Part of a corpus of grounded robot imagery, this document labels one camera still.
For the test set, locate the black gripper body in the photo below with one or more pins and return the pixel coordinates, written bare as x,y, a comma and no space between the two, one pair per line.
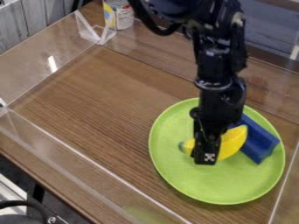
219,110

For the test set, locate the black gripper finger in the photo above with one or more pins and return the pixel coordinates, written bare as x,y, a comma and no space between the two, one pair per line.
206,149

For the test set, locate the yellow toy banana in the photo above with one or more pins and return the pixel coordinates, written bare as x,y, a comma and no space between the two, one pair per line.
231,142

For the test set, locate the blue stepped block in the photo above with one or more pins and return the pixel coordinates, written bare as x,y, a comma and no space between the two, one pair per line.
260,142

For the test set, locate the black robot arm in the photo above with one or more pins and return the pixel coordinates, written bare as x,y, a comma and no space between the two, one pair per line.
214,24

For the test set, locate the green round plate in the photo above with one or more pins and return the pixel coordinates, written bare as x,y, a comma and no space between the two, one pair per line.
231,182

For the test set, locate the white labelled canister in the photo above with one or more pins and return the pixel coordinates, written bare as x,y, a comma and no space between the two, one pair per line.
123,11

